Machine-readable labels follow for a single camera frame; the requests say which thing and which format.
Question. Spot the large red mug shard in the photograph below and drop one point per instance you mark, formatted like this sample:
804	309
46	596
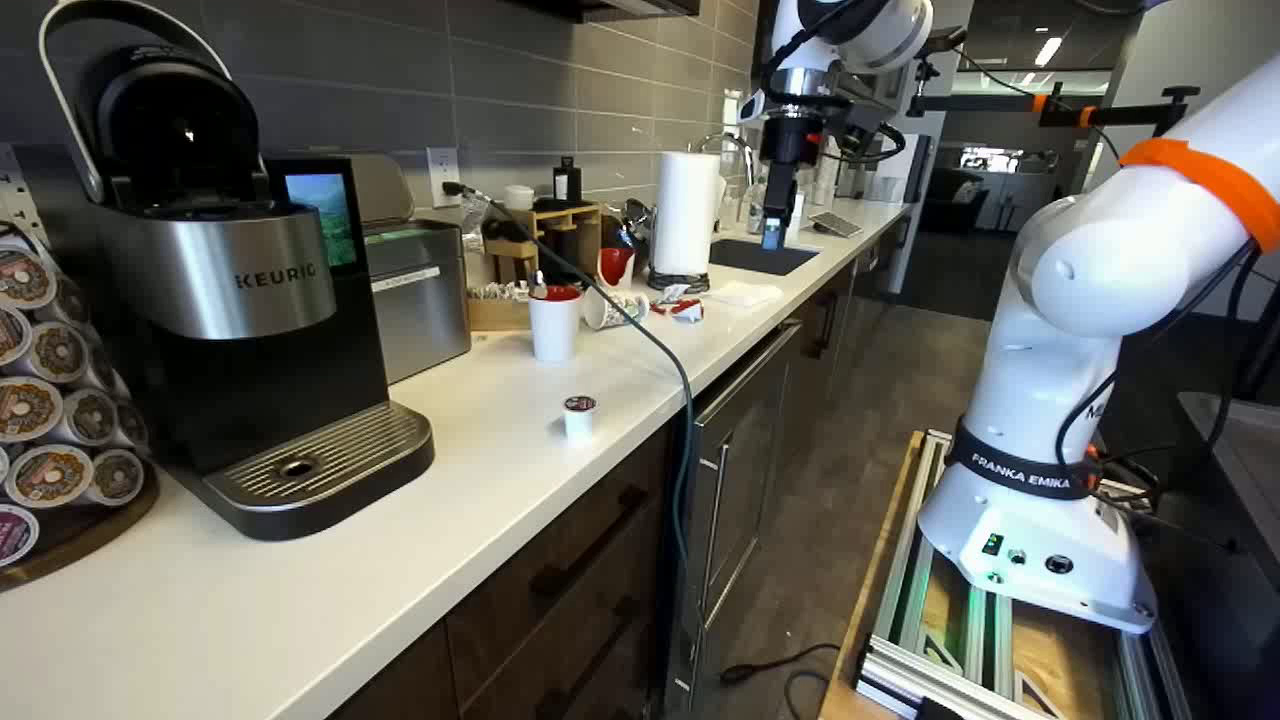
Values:
691	309

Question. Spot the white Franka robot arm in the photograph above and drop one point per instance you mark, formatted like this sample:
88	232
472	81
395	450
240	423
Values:
1104	267

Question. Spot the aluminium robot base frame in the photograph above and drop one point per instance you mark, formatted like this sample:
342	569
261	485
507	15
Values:
963	624

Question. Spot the wooden board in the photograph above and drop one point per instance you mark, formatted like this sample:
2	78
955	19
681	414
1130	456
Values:
874	574

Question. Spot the white paper towel roll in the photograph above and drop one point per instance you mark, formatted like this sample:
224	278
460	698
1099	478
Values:
685	214

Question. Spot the wooden condiment organizer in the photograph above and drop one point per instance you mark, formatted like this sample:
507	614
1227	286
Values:
546	221

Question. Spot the black cylindrical container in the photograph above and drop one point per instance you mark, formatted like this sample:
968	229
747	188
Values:
564	183

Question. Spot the white round jar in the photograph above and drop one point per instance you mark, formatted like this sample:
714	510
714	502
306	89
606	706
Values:
519	198

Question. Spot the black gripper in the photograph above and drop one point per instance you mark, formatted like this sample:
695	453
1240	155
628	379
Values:
790	160

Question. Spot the black rubber mat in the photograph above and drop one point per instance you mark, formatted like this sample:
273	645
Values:
760	257

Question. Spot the dark wood counter cabinet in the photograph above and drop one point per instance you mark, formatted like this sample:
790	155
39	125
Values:
575	624

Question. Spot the stainless steel appliance box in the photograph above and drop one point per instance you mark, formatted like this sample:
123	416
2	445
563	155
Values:
420	306

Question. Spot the black silver Keurig coffee machine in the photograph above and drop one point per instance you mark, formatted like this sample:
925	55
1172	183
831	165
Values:
254	346

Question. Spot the broken red white mug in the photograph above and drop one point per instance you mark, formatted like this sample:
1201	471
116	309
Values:
619	267

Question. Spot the white wall outlet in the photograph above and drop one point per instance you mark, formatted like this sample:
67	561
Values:
442	171

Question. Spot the black mount bar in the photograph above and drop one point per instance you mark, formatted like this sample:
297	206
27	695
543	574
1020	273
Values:
1135	114

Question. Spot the white cup with red inside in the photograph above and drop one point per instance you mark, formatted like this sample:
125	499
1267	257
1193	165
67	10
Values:
553	329

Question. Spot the foil-lidded coffee pod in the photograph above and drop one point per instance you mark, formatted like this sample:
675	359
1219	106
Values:
10	338
56	354
88	416
27	404
49	478
27	281
13	535
576	416
116	478

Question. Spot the small wooden tray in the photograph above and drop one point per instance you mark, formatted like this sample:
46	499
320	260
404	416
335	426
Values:
499	312

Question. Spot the dark coffee pod carousel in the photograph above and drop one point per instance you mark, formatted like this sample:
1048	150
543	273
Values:
94	525

